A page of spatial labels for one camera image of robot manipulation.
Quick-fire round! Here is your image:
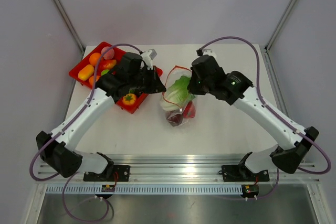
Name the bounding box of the aluminium rail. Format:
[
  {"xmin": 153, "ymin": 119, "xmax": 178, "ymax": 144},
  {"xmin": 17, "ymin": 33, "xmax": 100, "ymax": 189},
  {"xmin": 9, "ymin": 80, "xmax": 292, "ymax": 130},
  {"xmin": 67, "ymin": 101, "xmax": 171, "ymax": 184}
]
[{"xmin": 35, "ymin": 154, "xmax": 321, "ymax": 184}]

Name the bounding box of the green lettuce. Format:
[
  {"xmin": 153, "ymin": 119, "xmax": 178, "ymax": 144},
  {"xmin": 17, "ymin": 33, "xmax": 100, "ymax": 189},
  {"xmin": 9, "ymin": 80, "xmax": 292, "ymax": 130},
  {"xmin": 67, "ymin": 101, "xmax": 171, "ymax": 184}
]
[{"xmin": 160, "ymin": 76, "xmax": 194, "ymax": 111}]

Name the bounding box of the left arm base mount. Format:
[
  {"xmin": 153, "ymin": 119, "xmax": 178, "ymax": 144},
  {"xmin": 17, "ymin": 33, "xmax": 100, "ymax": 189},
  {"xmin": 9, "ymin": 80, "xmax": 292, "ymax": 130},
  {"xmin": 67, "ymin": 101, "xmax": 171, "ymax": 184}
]
[{"xmin": 83, "ymin": 165, "xmax": 131, "ymax": 182}]

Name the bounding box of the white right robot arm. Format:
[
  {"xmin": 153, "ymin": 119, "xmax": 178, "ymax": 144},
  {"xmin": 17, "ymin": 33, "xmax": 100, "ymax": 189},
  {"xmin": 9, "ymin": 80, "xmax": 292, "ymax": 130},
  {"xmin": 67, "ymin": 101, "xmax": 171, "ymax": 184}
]
[{"xmin": 188, "ymin": 55, "xmax": 319, "ymax": 180}]

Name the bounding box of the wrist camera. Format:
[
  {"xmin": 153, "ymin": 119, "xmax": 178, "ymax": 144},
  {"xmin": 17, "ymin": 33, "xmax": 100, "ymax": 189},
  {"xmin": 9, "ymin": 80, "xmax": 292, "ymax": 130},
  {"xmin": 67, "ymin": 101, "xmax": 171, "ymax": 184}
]
[
  {"xmin": 196, "ymin": 48, "xmax": 217, "ymax": 58},
  {"xmin": 140, "ymin": 49, "xmax": 157, "ymax": 70}
]

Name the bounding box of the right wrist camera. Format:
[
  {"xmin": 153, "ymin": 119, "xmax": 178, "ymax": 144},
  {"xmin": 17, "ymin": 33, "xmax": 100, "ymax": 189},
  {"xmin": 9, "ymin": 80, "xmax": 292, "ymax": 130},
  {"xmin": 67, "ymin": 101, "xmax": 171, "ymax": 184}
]
[{"xmin": 196, "ymin": 48, "xmax": 217, "ymax": 58}]

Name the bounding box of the green apple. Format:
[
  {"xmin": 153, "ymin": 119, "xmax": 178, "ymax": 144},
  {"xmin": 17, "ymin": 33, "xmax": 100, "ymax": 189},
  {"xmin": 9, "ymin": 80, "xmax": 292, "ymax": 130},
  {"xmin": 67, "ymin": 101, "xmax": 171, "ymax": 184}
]
[{"xmin": 100, "ymin": 69, "xmax": 110, "ymax": 76}]

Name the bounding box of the right aluminium frame post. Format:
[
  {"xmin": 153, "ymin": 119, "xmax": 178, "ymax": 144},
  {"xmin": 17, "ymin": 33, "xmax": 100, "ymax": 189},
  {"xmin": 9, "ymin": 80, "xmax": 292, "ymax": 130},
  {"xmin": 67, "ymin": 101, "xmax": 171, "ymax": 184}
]
[{"xmin": 265, "ymin": 0, "xmax": 299, "ymax": 53}]

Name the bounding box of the aluminium frame post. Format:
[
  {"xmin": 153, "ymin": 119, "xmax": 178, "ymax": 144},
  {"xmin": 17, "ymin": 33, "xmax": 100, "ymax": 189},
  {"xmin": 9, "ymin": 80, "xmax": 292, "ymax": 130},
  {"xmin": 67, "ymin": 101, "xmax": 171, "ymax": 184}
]
[
  {"xmin": 52, "ymin": 0, "xmax": 86, "ymax": 54},
  {"xmin": 265, "ymin": 0, "xmax": 299, "ymax": 53}
]

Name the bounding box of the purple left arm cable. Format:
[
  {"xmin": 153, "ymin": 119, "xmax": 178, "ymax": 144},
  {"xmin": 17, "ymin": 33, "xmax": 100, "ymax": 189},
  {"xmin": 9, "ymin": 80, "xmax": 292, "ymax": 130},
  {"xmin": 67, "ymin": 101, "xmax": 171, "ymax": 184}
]
[{"xmin": 29, "ymin": 42, "xmax": 144, "ymax": 221}]

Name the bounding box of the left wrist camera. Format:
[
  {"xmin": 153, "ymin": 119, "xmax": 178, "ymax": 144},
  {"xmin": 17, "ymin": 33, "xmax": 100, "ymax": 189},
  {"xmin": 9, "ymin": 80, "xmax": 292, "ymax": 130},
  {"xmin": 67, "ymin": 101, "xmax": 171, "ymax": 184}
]
[{"xmin": 140, "ymin": 49, "xmax": 157, "ymax": 70}]

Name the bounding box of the orange persimmon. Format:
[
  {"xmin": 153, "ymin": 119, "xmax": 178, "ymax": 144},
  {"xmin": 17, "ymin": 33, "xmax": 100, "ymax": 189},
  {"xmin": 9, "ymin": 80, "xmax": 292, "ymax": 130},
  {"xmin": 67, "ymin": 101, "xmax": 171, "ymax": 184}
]
[{"xmin": 122, "ymin": 93, "xmax": 137, "ymax": 106}]

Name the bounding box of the small orange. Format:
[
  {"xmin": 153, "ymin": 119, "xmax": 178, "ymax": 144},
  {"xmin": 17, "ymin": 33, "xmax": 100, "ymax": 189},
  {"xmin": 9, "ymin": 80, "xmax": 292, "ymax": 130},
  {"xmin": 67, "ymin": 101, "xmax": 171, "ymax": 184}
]
[{"xmin": 89, "ymin": 52, "xmax": 101, "ymax": 67}]

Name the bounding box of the red yellow mango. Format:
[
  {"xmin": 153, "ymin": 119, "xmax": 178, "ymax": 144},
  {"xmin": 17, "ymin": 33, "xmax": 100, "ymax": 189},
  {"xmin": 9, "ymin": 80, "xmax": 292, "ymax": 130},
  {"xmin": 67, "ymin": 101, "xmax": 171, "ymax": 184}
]
[{"xmin": 99, "ymin": 59, "xmax": 117, "ymax": 70}]

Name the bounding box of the large orange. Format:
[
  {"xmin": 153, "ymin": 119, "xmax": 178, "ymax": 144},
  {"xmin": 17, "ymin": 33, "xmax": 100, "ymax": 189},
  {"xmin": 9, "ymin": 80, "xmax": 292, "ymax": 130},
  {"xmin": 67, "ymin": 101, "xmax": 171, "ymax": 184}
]
[{"xmin": 88, "ymin": 75, "xmax": 100, "ymax": 87}]

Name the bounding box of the red bell pepper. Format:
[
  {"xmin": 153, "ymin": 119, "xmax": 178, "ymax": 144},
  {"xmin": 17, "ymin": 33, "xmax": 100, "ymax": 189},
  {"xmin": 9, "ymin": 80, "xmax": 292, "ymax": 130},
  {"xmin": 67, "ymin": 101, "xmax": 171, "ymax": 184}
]
[{"xmin": 182, "ymin": 101, "xmax": 196, "ymax": 119}]

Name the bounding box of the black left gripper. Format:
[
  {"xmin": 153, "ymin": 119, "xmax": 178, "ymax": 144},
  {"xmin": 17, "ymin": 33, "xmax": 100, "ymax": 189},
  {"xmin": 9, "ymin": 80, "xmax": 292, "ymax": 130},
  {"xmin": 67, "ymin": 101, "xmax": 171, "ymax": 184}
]
[{"xmin": 129, "ymin": 66, "xmax": 166, "ymax": 94}]

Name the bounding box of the left aluminium frame post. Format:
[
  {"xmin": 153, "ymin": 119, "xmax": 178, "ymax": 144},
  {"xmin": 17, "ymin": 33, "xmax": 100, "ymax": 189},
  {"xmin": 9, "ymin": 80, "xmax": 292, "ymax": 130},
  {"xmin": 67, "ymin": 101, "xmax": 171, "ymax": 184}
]
[{"xmin": 52, "ymin": 0, "xmax": 86, "ymax": 54}]

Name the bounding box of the white cable duct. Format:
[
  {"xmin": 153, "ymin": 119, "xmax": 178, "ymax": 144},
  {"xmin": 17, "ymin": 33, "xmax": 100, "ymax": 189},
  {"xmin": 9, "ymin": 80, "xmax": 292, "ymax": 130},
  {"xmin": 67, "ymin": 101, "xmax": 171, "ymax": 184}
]
[{"xmin": 46, "ymin": 184, "xmax": 243, "ymax": 195}]

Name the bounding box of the dark red apple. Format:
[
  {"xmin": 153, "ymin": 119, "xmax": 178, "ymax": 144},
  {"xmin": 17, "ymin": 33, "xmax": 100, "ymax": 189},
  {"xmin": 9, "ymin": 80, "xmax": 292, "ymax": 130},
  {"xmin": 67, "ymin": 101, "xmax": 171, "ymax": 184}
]
[{"xmin": 166, "ymin": 113, "xmax": 183, "ymax": 126}]

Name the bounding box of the clear zip bag orange zipper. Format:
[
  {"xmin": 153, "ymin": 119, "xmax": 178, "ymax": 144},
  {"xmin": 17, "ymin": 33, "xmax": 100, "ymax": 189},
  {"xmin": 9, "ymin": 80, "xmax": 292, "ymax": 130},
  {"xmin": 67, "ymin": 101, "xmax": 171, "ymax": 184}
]
[{"xmin": 160, "ymin": 66, "xmax": 196, "ymax": 127}]

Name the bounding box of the pink peach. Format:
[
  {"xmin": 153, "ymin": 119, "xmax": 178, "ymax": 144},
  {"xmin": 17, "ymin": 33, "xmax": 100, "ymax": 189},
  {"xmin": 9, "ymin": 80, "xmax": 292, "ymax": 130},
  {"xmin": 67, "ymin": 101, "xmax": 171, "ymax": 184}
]
[{"xmin": 101, "ymin": 46, "xmax": 114, "ymax": 60}]

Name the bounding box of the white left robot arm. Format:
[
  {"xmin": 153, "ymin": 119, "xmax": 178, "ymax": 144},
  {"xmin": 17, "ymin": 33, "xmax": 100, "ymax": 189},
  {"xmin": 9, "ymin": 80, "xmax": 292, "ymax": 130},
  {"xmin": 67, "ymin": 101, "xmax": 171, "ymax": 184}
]
[{"xmin": 36, "ymin": 49, "xmax": 166, "ymax": 181}]

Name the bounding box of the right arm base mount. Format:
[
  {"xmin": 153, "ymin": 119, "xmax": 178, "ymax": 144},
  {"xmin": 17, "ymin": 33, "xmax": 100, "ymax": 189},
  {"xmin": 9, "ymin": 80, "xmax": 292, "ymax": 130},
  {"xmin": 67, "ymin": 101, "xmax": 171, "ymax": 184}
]
[{"xmin": 218, "ymin": 165, "xmax": 270, "ymax": 182}]

